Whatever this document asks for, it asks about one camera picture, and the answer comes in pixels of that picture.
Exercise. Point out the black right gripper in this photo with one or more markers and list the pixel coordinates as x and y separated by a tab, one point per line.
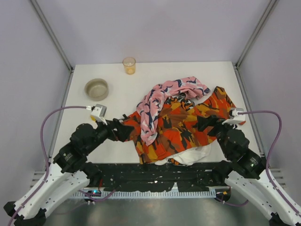
213	124

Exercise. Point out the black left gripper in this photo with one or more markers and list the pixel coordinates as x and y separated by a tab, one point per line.
115	128

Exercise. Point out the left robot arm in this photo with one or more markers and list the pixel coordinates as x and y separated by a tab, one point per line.
68	173

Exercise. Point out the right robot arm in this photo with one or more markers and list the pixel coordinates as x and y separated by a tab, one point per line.
246	172

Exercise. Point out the black orange white camouflage cloth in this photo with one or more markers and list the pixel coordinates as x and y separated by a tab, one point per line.
181	100

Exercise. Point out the pink patterned cloth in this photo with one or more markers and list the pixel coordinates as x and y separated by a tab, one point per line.
152	103

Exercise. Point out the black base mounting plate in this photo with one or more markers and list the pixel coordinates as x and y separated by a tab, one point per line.
131	177

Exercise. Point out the grey ceramic bowl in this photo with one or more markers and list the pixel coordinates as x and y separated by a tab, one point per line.
96	89

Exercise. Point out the orange translucent plastic cup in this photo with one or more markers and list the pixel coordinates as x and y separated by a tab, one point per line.
129	64

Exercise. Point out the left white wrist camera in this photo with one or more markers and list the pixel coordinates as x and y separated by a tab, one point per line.
98	111

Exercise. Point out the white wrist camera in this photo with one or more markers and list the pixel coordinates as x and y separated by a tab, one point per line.
235	117
98	111

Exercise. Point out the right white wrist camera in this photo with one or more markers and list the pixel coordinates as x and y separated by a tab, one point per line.
235	117

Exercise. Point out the white slotted cable duct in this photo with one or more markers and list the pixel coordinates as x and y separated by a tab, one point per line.
164	195

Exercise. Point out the right aluminium frame post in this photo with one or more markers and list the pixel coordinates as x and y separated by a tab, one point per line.
272	4

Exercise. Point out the aluminium frame post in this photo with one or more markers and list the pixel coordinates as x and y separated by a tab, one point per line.
272	4
40	14

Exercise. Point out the left aluminium frame post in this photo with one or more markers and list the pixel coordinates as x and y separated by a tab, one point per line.
40	14

